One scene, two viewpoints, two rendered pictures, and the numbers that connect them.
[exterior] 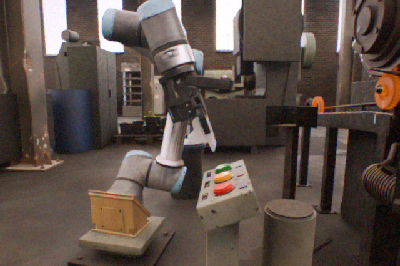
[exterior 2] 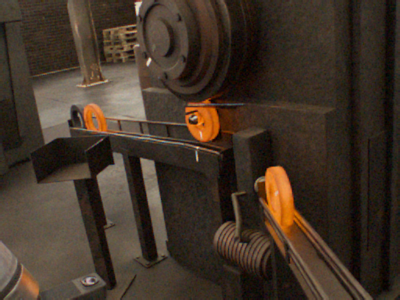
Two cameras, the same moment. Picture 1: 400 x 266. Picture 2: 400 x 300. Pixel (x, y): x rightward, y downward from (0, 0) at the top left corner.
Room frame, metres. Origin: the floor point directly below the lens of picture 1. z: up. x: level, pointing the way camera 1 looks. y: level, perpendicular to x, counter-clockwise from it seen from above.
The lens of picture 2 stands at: (0.10, 0.17, 1.20)
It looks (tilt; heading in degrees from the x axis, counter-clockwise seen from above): 20 degrees down; 318
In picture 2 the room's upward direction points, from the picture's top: 8 degrees counter-clockwise
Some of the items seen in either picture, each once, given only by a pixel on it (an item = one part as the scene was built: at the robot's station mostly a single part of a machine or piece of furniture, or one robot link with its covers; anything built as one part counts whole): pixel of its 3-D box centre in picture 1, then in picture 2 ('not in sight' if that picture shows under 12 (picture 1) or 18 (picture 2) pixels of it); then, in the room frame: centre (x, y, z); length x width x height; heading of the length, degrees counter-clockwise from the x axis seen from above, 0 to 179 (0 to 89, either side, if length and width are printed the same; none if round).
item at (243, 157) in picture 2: not in sight; (254, 165); (0.97, -0.83, 0.68); 0.11 x 0.08 x 0.24; 86
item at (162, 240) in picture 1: (125, 241); not in sight; (1.28, 0.39, 0.04); 0.40 x 0.40 x 0.08; 78
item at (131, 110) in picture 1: (144, 89); not in sight; (10.91, 2.28, 1.03); 1.54 x 0.94 x 2.05; 86
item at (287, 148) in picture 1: (288, 160); (88, 219); (1.75, -0.58, 0.36); 0.26 x 0.20 x 0.72; 31
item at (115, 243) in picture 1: (125, 231); not in sight; (1.28, 0.39, 0.10); 0.32 x 0.32 x 0.04; 78
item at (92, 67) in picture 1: (95, 98); not in sight; (4.30, 1.68, 0.75); 0.70 x 0.48 x 1.50; 176
